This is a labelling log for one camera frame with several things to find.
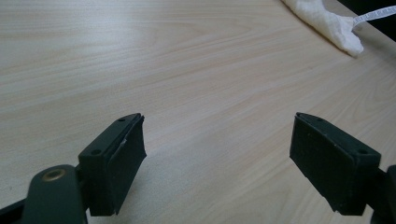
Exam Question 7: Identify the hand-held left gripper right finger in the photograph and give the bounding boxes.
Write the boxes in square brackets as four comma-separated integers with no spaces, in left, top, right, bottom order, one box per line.
[289,112,382,217]

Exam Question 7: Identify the white towel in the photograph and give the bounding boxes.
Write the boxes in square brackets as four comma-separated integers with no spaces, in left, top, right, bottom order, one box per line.
[279,0,396,58]

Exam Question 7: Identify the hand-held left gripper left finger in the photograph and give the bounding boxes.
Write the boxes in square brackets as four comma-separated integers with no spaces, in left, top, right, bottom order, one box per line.
[78,112,148,217]

